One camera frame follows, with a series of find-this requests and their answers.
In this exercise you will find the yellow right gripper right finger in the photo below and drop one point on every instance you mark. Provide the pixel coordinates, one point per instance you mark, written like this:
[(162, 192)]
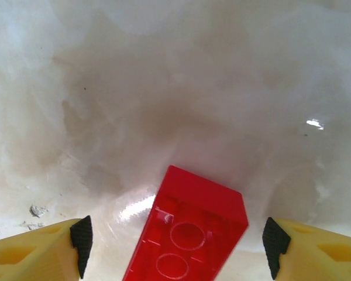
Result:
[(324, 257)]

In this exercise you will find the red lego brick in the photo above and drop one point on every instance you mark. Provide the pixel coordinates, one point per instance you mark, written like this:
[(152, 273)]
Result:
[(187, 234)]

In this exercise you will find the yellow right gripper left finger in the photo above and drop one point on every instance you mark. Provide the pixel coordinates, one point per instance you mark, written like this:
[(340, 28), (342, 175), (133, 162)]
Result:
[(23, 257)]

